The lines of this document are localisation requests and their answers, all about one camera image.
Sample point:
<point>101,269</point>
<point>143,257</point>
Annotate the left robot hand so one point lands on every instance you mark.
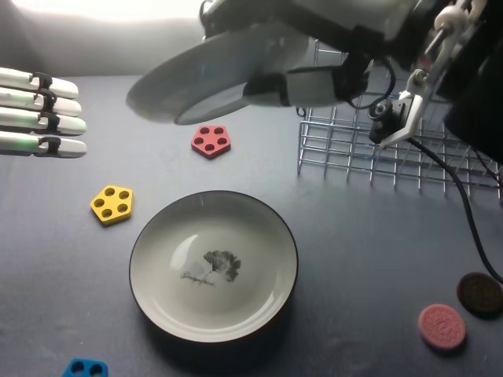
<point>23,118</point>

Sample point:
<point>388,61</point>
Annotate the white plate with ginkgo print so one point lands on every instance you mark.
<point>204,74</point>
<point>214,271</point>

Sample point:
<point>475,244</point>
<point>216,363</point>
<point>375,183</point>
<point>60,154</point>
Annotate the white backdrop sheet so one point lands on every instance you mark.
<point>98,39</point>

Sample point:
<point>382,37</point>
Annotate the yellow pentagon block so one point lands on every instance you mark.
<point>112,206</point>

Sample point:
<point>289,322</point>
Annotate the red pentagon block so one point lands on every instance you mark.
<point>211,142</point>

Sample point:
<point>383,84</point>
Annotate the blue pentagon block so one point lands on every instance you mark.
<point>84,369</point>

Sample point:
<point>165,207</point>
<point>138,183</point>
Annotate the grey tablecloth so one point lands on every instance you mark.
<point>353,235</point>

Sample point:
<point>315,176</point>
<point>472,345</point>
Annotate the pink sandwich cookie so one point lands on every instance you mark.
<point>442,326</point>

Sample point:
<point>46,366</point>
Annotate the dark brown sandwich cookie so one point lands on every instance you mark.
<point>481,294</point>

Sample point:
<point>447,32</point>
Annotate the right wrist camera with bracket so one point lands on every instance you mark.
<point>404,118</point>

